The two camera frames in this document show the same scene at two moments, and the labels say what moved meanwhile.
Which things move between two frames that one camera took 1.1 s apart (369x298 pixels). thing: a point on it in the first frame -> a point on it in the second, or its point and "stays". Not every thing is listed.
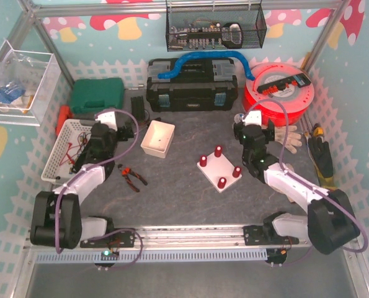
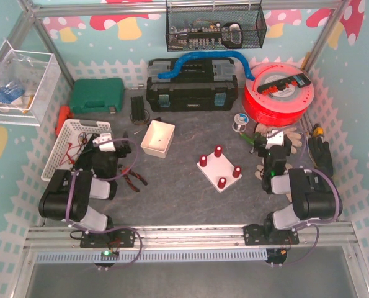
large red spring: [218, 151] stays
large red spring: [203, 161] stays
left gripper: [123, 133] -> [122, 148]
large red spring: [237, 172] stays
